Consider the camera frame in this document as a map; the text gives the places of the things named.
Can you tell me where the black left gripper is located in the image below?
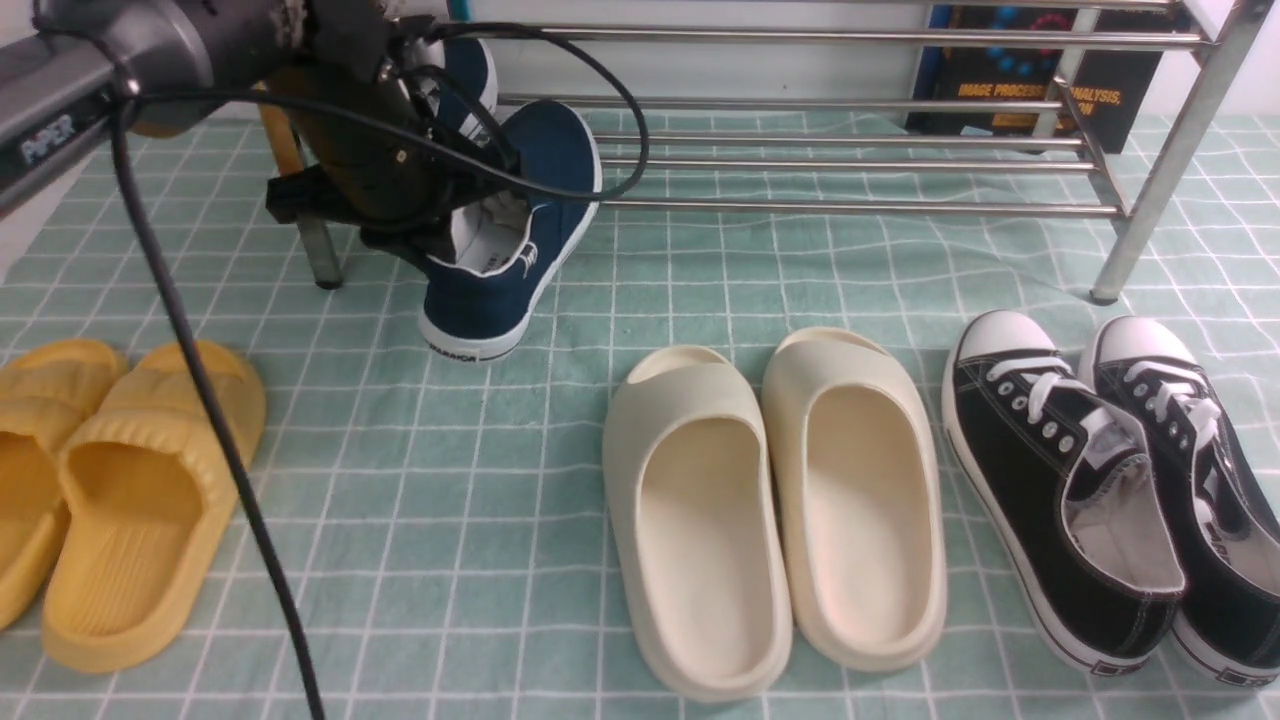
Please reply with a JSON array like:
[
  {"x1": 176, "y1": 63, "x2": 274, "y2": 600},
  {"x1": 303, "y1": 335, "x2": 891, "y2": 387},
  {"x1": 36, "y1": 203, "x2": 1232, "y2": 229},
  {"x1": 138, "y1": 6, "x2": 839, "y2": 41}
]
[{"x1": 265, "y1": 1, "x2": 521, "y2": 272}]

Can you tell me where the navy canvas shoe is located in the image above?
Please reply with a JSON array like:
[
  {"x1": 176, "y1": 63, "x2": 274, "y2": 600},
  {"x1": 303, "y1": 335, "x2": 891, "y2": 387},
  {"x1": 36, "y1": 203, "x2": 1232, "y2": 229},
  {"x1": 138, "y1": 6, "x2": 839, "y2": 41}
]
[
  {"x1": 408, "y1": 37, "x2": 499, "y2": 138},
  {"x1": 419, "y1": 99, "x2": 603, "y2": 363}
]

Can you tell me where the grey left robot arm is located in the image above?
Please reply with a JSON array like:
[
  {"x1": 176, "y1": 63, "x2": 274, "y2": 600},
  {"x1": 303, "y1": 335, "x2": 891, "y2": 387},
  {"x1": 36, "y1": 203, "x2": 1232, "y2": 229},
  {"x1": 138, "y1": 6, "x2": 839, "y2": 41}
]
[{"x1": 3, "y1": 1, "x2": 525, "y2": 263}]

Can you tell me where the silver metal shoe rack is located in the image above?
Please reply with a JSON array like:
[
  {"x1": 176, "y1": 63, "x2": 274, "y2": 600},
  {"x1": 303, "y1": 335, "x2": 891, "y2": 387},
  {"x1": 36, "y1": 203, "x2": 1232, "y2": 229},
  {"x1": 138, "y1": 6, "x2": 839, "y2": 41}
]
[{"x1": 255, "y1": 0, "x2": 1280, "y2": 305}]

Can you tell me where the green checked tablecloth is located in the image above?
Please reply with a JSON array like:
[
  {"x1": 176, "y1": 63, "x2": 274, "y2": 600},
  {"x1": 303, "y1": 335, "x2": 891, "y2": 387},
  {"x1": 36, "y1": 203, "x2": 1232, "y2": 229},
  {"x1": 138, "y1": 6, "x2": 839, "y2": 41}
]
[{"x1": 0, "y1": 111, "x2": 1280, "y2": 720}]

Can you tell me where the right yellow slide slipper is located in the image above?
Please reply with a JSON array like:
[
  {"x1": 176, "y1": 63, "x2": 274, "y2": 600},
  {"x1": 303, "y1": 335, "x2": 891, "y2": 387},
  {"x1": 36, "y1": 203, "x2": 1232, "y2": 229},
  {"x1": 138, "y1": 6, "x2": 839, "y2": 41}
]
[{"x1": 42, "y1": 343, "x2": 239, "y2": 673}]

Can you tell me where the yellow slide slipper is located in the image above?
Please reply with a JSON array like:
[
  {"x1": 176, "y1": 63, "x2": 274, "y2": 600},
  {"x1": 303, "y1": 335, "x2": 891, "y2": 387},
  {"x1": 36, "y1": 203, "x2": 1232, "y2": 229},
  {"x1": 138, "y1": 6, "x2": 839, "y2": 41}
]
[
  {"x1": 42, "y1": 343, "x2": 239, "y2": 673},
  {"x1": 1, "y1": 338, "x2": 129, "y2": 628}
]

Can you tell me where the left cream slide slipper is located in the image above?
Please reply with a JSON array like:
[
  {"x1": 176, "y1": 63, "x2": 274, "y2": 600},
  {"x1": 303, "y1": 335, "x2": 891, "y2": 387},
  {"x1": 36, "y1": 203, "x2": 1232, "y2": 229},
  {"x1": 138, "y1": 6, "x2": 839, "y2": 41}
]
[{"x1": 602, "y1": 345, "x2": 794, "y2": 705}]

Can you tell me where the cream slide slipper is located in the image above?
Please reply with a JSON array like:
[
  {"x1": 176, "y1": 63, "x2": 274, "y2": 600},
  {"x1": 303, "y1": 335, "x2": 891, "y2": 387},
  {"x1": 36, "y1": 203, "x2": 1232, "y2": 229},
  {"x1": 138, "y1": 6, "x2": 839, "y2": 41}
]
[
  {"x1": 602, "y1": 345, "x2": 794, "y2": 705},
  {"x1": 762, "y1": 327, "x2": 947, "y2": 673}
]

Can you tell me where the left yellow slide slipper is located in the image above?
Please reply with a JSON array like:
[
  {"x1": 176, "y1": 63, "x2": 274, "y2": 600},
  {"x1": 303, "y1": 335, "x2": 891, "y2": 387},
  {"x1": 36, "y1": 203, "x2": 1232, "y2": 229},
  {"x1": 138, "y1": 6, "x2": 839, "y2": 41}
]
[{"x1": 1, "y1": 338, "x2": 129, "y2": 628}]

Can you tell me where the right cream slide slipper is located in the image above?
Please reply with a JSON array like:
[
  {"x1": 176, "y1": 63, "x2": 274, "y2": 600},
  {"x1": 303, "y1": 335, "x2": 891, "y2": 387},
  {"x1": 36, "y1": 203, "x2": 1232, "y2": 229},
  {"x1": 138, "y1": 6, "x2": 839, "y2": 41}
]
[{"x1": 762, "y1": 327, "x2": 947, "y2": 673}]

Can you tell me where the dark image processing book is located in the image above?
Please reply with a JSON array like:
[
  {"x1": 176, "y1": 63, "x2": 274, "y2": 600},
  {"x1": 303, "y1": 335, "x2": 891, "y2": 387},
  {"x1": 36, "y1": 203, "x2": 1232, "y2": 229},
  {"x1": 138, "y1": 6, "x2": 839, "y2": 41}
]
[{"x1": 905, "y1": 5, "x2": 1190, "y2": 154}]

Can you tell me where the left black canvas sneaker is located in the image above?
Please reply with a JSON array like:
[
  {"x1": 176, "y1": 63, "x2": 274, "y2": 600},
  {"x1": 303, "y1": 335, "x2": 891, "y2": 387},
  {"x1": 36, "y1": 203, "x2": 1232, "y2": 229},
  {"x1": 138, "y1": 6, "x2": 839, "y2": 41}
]
[{"x1": 941, "y1": 310, "x2": 1187, "y2": 676}]

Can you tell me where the black canvas sneaker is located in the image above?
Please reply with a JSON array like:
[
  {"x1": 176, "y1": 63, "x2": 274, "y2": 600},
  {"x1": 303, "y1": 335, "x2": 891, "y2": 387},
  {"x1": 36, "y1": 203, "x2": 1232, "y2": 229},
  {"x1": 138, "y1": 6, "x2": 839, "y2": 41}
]
[
  {"x1": 941, "y1": 310, "x2": 1187, "y2": 676},
  {"x1": 1079, "y1": 316, "x2": 1279, "y2": 688}
]

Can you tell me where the right black canvas sneaker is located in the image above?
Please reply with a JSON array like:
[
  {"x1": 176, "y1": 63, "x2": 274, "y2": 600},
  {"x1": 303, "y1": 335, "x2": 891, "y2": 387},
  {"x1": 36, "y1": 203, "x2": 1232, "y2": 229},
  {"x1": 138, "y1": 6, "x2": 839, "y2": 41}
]
[{"x1": 1079, "y1": 316, "x2": 1279, "y2": 688}]

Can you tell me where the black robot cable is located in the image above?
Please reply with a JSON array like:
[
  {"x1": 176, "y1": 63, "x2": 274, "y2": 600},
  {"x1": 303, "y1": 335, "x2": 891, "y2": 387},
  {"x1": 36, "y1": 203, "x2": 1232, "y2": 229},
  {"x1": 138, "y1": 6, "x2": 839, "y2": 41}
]
[{"x1": 108, "y1": 22, "x2": 652, "y2": 720}]

